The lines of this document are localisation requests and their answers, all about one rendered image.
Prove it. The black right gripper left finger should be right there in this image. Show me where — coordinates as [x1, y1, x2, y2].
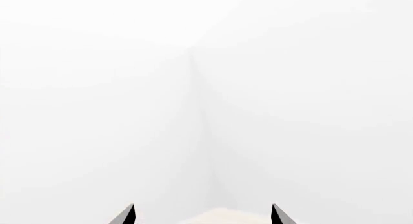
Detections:
[108, 203, 136, 224]

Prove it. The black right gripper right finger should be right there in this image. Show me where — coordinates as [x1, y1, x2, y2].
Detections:
[271, 203, 297, 224]

